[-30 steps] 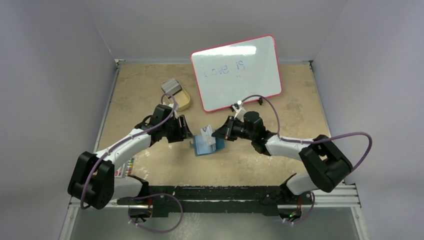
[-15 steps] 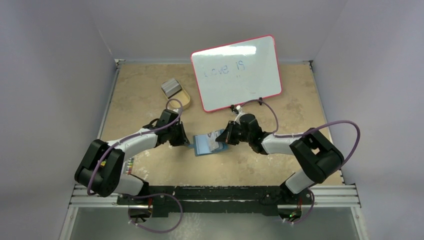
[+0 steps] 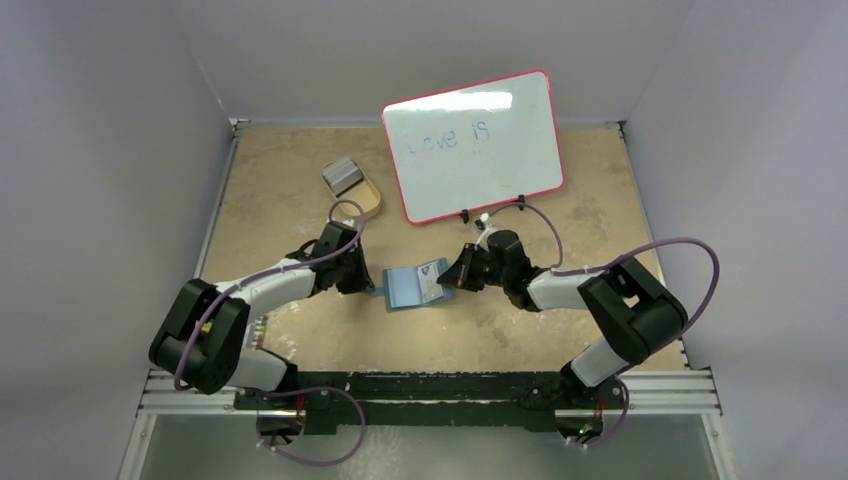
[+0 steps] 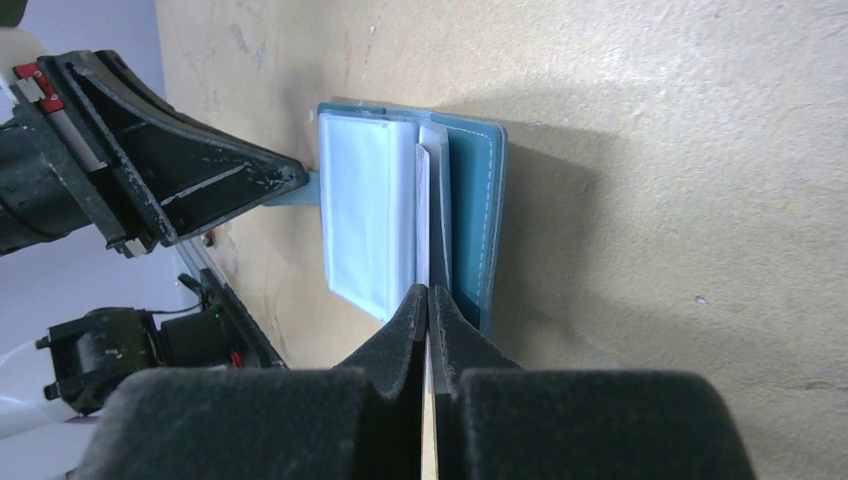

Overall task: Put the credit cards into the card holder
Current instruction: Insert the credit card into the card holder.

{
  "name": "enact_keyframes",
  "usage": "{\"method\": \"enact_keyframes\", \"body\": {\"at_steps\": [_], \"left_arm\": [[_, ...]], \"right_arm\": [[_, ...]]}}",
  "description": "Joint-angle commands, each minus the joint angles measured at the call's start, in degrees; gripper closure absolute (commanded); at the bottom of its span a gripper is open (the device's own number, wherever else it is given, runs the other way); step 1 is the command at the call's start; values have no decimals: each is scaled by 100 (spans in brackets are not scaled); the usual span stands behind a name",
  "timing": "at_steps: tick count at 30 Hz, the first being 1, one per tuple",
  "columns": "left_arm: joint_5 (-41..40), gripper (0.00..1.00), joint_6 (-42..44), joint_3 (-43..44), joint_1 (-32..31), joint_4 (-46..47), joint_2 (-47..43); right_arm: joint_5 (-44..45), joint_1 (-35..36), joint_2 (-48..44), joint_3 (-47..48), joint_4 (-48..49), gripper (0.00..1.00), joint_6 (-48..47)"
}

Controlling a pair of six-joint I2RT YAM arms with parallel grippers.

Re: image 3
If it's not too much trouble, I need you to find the silver VIP card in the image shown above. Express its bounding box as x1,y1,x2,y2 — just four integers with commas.
415,260,445,304

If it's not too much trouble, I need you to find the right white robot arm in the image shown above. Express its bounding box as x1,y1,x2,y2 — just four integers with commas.
437,230,689,407

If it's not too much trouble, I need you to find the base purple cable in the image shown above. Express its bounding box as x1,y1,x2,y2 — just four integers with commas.
254,386,368,469
564,377,632,452

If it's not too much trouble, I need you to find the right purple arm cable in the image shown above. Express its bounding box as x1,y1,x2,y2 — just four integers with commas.
480,201,722,352

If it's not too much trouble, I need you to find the beige oval tray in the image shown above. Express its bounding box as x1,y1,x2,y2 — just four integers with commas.
331,166,382,219

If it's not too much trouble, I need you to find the blue leather card holder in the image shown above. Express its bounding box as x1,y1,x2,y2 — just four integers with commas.
369,257,454,312

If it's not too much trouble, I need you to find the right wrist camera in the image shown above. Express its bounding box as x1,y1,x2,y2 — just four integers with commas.
474,212,497,250

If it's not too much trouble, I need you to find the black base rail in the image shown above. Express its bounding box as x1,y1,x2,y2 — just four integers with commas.
235,369,628,438

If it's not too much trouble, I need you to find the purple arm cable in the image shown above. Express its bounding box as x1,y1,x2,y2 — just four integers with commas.
480,201,722,352
173,199,368,392

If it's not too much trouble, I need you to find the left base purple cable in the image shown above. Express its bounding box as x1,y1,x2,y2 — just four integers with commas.
254,386,368,469

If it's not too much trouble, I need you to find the red framed whiteboard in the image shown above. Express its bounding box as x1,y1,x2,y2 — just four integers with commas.
381,70,565,225

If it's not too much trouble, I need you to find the colourful marker box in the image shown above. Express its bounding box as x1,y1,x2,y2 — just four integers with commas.
246,315,268,350

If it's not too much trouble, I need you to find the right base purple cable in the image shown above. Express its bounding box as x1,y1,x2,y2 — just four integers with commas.
564,377,632,452

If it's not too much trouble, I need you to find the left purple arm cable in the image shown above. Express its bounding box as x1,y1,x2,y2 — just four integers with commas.
173,199,368,392

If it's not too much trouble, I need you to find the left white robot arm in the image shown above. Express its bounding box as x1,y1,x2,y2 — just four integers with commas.
148,221,373,409

